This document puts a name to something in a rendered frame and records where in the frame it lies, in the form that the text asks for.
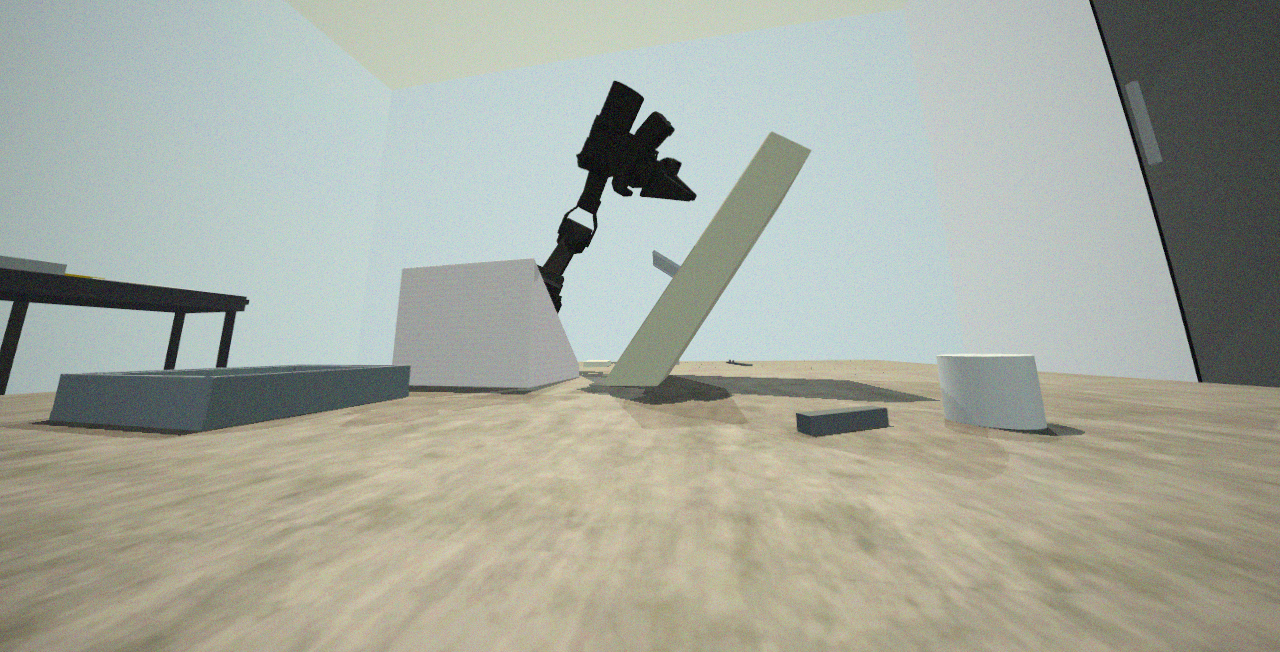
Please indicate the pale grey cylinder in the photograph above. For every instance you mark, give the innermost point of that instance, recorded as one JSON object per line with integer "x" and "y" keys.
{"x": 999, "y": 390}

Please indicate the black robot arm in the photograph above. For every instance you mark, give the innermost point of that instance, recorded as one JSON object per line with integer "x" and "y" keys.
{"x": 613, "y": 124}

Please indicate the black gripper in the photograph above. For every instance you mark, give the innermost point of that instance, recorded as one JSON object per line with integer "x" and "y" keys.
{"x": 657, "y": 178}

